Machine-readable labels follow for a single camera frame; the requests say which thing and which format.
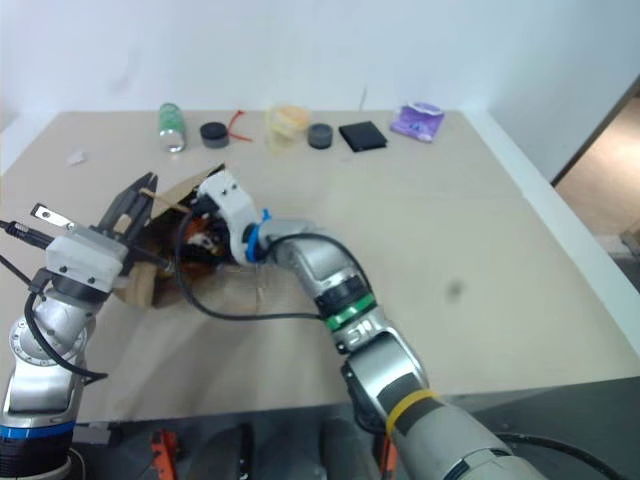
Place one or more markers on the green patterned clear bottle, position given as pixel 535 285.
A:
pixel 171 127

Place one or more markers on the purple wet wipes packet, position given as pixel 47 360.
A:
pixel 417 120

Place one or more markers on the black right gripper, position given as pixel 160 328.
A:
pixel 204 206

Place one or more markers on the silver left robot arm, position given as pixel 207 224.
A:
pixel 42 350

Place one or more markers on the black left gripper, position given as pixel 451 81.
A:
pixel 135 254

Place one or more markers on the black square pad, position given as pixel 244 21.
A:
pixel 363 136

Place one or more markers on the small grey block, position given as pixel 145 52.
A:
pixel 92 432

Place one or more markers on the yellow rubber band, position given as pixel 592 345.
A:
pixel 406 406

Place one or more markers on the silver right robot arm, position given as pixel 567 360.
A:
pixel 395 370

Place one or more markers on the brown cardboard box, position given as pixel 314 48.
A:
pixel 185 192

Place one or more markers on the clear yellow plastic container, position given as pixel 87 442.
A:
pixel 286 125

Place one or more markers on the orange black tool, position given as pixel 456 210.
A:
pixel 165 447

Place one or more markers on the silver metal bracket plate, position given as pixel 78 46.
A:
pixel 47 215

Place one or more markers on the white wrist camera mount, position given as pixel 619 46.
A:
pixel 235 205
pixel 87 257

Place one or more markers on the dark rounded shape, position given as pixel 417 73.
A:
pixel 232 450

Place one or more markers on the small white paper scrap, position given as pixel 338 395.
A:
pixel 77 158

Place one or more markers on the red zip tie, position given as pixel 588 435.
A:
pixel 236 125

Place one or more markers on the brown plush toy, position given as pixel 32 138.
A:
pixel 196 234

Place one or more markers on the grey round puck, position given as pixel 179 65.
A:
pixel 320 136

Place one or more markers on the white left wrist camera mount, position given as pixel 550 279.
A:
pixel 87 257

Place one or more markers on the black round puck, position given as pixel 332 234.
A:
pixel 215 135

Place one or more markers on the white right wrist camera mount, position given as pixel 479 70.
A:
pixel 235 205

